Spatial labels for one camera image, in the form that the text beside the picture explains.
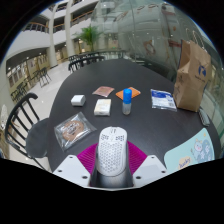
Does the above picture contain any grey flat pouch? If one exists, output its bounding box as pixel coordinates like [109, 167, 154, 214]
[198, 107, 212, 128]

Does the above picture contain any cream rectangular box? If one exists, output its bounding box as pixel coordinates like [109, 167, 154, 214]
[93, 98, 112, 117]

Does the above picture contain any brown flat packet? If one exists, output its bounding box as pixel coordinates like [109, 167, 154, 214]
[91, 85, 115, 98]

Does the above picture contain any small white box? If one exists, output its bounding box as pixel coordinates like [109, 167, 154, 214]
[70, 94, 87, 107]

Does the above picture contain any orange flat packet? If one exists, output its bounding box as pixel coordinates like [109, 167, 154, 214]
[115, 86, 142, 100]

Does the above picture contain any green potted palm plant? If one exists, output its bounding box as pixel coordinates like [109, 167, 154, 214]
[75, 25, 103, 53]

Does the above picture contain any white and blue packet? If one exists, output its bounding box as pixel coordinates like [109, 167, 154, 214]
[150, 88, 178, 112]

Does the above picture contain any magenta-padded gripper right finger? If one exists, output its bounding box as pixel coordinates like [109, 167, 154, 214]
[125, 140, 168, 188]

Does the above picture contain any group of dark cafe chairs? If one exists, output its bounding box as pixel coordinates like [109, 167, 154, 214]
[9, 66, 53, 103]

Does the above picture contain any light blue cartoon mouse pad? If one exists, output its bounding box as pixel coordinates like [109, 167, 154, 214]
[163, 127, 216, 174]

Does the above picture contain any black spindle-back chair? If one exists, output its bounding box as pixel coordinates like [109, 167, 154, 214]
[4, 92, 51, 171]

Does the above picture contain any brown paper bag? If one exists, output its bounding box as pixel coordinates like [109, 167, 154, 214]
[172, 31, 212, 113]

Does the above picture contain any white perforated computer mouse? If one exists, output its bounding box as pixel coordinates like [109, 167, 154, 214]
[95, 125, 129, 178]

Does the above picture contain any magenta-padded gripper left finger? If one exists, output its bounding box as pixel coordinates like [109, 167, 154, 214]
[52, 142, 101, 188]

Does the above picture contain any small blue-capped clear bottle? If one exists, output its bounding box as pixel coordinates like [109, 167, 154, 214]
[122, 88, 133, 116]

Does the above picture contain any group of black chairs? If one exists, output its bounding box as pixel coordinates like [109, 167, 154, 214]
[67, 53, 106, 74]

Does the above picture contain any cookie in clear bag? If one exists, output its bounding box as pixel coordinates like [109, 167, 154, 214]
[53, 111, 98, 151]

